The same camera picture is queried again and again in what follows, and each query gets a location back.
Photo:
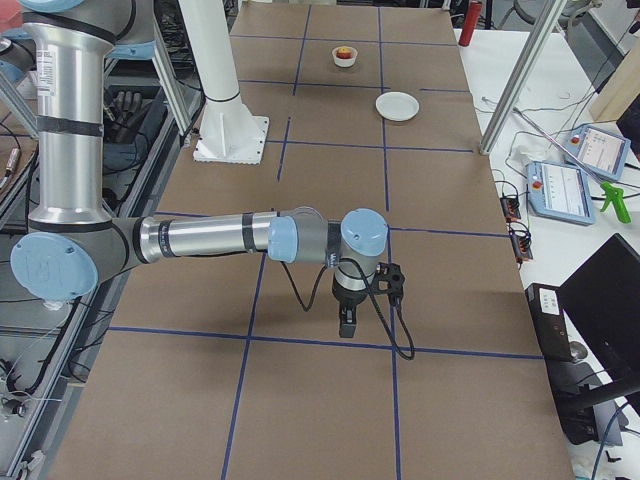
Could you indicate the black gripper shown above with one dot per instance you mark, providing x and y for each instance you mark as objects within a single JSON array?
[{"x": 348, "y": 297}]

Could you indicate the red yellow apple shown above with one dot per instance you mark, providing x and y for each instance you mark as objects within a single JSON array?
[{"x": 343, "y": 53}]

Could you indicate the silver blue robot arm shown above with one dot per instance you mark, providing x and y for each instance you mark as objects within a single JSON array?
[{"x": 74, "y": 244}]

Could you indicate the white plate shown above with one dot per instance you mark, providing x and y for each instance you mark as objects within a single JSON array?
[{"x": 397, "y": 106}]

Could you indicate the white bowl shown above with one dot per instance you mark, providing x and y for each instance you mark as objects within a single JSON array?
[{"x": 345, "y": 63}]

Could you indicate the orange black adapter lower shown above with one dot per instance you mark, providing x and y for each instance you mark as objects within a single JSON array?
[{"x": 521, "y": 244}]

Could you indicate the orange black adapter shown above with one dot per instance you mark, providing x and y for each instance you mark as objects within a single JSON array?
[
  {"x": 521, "y": 244},
  {"x": 511, "y": 208}
]

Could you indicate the orange black adapter upper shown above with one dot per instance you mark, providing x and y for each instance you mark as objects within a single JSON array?
[{"x": 511, "y": 208}]

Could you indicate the white crumpled tissue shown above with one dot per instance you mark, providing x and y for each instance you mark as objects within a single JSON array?
[{"x": 526, "y": 154}]

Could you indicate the blue teach pendant near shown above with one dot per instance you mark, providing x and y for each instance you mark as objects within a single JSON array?
[{"x": 559, "y": 191}]

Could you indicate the blue teach pendant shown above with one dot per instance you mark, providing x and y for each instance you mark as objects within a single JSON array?
[
  {"x": 559, "y": 191},
  {"x": 604, "y": 152}
]

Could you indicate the black monitor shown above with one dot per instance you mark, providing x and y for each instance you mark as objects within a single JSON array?
[{"x": 601, "y": 299}]

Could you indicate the blue teach pendant far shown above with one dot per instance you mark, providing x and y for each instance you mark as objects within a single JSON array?
[{"x": 604, "y": 152}]

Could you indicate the red cylinder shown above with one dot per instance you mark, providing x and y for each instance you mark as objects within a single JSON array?
[{"x": 471, "y": 19}]

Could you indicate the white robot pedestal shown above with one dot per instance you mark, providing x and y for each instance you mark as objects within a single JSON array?
[{"x": 228, "y": 131}]

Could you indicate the green handled reacher grabber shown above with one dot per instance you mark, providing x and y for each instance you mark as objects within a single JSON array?
[{"x": 613, "y": 195}]

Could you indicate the aluminium frame post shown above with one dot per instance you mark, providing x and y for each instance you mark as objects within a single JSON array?
[{"x": 524, "y": 65}]

